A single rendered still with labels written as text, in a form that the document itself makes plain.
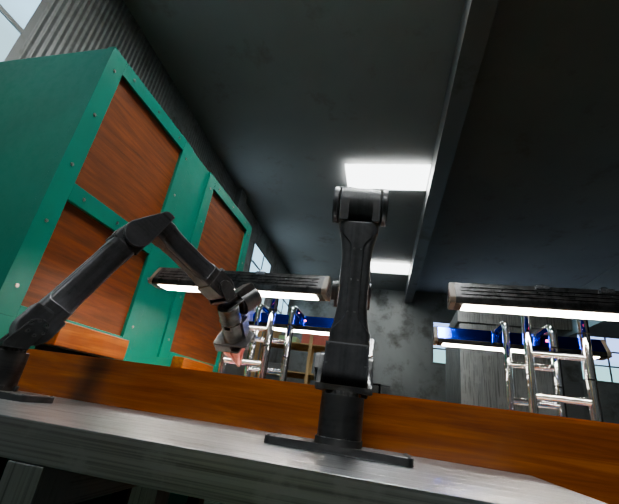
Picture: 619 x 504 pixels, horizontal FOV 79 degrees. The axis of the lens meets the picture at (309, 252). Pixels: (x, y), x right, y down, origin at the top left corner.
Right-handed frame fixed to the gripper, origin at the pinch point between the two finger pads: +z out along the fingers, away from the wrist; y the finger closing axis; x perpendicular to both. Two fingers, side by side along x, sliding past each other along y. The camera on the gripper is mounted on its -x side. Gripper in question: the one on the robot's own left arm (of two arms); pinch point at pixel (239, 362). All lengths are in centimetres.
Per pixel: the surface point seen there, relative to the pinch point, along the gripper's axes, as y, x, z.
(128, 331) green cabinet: 55, -18, 9
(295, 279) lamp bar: -12.2, -21.8, -16.3
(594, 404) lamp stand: -97, -14, 12
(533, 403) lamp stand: -82, -13, 14
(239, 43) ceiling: 133, -341, -110
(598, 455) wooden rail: -77, 26, -16
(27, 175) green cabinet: 66, -11, -53
